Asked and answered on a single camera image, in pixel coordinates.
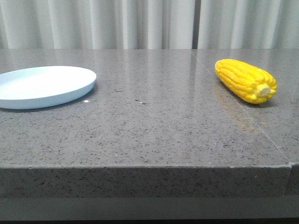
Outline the yellow corn cob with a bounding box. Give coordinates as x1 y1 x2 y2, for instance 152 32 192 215
215 59 278 105

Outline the light blue round plate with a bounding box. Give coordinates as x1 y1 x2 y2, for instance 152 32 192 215
0 66 96 110

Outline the white pleated curtain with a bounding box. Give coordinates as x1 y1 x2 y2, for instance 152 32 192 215
0 0 299 49

